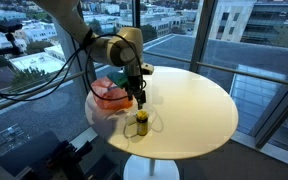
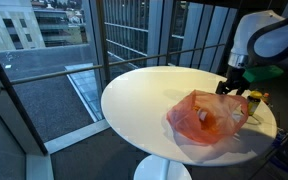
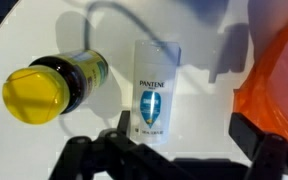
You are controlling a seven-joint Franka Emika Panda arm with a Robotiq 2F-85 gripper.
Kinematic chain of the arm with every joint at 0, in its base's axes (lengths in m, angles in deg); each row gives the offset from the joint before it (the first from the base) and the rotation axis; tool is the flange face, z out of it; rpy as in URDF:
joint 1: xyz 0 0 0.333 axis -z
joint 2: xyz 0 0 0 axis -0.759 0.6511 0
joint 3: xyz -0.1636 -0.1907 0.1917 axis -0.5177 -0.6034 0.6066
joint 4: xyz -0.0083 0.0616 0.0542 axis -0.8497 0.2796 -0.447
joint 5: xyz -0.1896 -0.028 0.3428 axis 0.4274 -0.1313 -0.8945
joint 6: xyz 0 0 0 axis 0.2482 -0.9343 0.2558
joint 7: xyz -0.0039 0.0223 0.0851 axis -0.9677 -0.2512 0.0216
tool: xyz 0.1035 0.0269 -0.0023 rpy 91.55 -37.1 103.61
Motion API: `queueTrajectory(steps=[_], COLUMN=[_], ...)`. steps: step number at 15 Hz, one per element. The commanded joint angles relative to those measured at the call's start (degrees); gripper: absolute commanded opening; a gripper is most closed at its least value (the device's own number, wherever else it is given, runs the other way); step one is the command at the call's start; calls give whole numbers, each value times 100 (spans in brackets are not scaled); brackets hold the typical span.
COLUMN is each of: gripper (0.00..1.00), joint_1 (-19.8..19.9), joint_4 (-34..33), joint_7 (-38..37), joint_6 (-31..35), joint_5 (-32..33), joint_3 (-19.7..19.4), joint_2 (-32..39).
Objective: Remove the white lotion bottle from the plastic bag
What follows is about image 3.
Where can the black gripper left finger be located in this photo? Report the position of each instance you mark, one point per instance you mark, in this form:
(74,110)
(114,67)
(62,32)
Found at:
(124,123)

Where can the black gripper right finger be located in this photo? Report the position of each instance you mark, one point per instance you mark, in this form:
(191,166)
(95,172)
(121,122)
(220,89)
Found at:
(247,133)

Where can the white Pantene lotion bottle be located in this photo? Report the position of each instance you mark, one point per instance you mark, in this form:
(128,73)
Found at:
(154,96)

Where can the orange translucent plastic bag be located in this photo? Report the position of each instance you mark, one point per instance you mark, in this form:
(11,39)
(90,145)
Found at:
(280,90)

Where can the dark bottle with yellow cap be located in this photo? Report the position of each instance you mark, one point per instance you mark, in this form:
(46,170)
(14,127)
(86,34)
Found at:
(37,93)

